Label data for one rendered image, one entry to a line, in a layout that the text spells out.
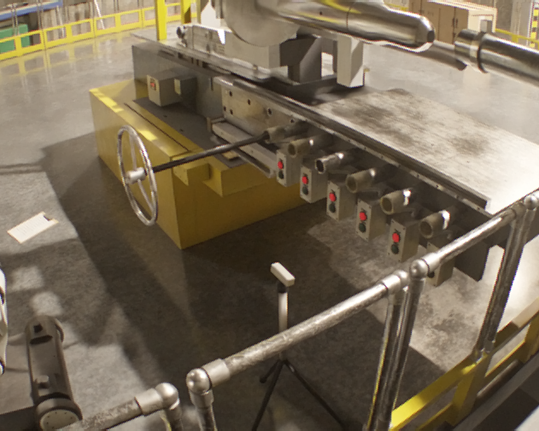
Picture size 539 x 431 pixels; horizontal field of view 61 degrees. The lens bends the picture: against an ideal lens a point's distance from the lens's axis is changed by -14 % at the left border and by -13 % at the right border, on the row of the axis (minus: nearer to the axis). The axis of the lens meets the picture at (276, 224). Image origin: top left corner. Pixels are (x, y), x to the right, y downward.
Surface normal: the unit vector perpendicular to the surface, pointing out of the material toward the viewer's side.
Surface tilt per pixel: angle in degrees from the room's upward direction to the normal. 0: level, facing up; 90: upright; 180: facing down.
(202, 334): 0
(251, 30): 90
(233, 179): 90
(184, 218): 90
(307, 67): 90
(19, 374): 0
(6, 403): 0
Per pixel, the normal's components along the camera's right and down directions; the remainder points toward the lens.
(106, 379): -0.01, -0.84
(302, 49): 0.57, 0.43
